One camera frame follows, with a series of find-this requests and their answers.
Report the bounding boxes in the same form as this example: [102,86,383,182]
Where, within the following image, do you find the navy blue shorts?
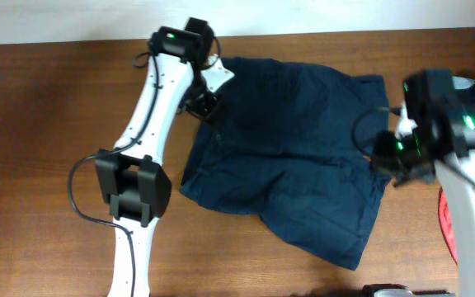
[180,58,389,270]

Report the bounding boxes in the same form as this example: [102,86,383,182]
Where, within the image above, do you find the light blue garment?
[452,76,475,90]

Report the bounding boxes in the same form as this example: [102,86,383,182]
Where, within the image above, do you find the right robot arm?
[369,69,475,296]

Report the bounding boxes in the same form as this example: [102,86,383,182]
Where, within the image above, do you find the red shirt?
[438,188,458,264]

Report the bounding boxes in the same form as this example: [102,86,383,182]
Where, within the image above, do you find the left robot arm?
[95,17,234,296]

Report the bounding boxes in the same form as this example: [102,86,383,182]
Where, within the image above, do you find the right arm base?
[362,284,456,297]

